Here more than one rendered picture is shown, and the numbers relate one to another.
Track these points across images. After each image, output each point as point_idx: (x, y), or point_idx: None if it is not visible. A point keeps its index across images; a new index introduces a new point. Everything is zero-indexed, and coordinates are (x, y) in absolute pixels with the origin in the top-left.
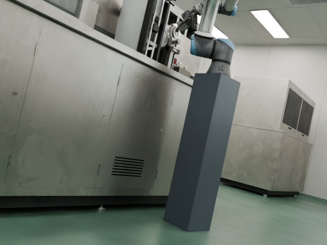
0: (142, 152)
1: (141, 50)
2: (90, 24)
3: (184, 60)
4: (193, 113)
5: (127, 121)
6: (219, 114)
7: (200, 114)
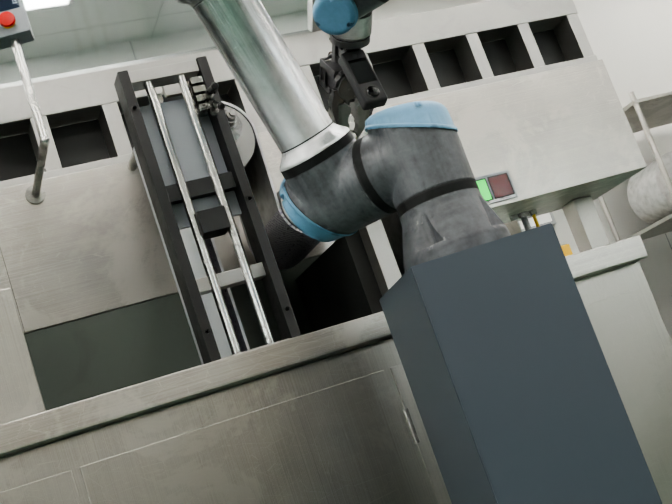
0: None
1: (200, 331)
2: (15, 365)
3: (544, 151)
4: (449, 463)
5: None
6: (519, 426)
7: (461, 461)
